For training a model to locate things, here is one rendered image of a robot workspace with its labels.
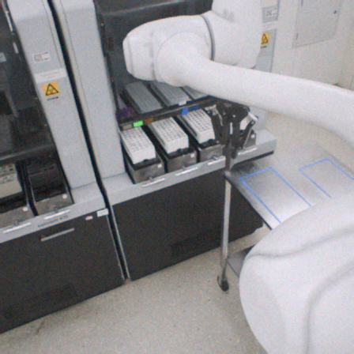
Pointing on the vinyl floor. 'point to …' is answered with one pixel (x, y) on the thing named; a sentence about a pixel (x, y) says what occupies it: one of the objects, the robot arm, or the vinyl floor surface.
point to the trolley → (280, 190)
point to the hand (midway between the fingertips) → (230, 156)
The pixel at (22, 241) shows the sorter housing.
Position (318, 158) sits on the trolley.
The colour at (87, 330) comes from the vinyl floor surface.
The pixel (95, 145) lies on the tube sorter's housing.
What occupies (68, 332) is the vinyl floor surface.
